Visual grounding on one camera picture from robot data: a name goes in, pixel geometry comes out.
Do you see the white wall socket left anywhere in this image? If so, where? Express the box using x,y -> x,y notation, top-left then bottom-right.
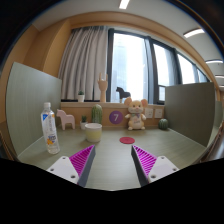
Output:
145,108 -> 153,118

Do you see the round green cactus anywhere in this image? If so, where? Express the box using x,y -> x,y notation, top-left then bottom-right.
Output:
158,119 -> 169,130

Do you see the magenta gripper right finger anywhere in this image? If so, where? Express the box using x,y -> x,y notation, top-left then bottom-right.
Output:
131,145 -> 178,186

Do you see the purple number seven sign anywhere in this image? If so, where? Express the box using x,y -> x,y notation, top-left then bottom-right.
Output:
109,111 -> 123,125

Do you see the clear plastic water bottle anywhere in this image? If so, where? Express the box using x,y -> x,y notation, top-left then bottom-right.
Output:
41,102 -> 60,154

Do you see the plush mouse toy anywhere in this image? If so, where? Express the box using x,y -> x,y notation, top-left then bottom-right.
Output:
124,97 -> 148,130

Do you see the right grey desk partition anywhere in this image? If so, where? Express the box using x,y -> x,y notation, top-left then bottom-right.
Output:
165,82 -> 215,146

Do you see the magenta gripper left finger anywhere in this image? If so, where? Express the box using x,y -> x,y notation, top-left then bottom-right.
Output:
47,145 -> 96,187

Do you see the white wall socket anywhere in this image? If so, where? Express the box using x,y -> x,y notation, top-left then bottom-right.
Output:
154,109 -> 163,118
145,108 -> 153,118

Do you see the tall green cactus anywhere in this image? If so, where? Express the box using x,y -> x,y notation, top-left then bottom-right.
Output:
91,104 -> 102,124

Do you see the grey desk partition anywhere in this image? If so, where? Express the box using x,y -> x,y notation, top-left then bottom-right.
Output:
165,82 -> 215,146
6,62 -> 62,155

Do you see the beige curtain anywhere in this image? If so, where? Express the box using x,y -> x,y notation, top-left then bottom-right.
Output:
58,26 -> 108,100

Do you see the red round coaster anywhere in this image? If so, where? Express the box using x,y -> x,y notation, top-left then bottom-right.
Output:
119,137 -> 135,144

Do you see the potted plant on sill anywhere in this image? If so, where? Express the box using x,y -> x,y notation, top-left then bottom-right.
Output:
78,90 -> 85,102

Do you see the small potted plant on desk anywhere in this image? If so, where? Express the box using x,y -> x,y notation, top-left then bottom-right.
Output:
80,115 -> 88,130

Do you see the wooden hand sculpture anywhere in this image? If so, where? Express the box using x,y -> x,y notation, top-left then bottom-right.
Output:
98,74 -> 108,102

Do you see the white wall socket right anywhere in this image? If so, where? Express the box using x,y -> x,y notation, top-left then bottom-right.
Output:
154,109 -> 163,118

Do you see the left grey desk partition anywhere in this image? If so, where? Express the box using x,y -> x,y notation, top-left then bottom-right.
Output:
6,62 -> 62,155

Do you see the pink wooden horse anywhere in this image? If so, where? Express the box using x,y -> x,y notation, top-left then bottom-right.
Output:
56,110 -> 75,129

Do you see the white and yellow cup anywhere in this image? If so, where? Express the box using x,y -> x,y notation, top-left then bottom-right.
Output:
85,123 -> 102,142

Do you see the black horse figurine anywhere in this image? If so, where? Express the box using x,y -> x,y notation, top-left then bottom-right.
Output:
116,87 -> 131,103

